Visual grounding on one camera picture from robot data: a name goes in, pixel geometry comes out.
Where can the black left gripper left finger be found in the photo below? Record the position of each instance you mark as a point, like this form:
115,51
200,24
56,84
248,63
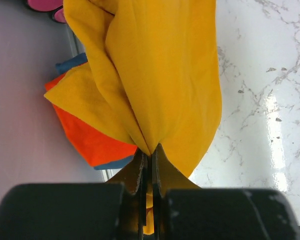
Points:
133,211

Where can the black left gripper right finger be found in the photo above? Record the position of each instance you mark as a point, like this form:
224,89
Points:
165,177

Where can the folded orange t shirt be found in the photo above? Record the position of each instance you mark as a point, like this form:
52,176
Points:
99,150

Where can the black pink mini drawer unit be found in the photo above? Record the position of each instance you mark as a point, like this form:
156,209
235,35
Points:
54,8

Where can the yellow t shirt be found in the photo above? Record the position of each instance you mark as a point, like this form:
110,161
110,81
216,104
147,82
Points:
151,75

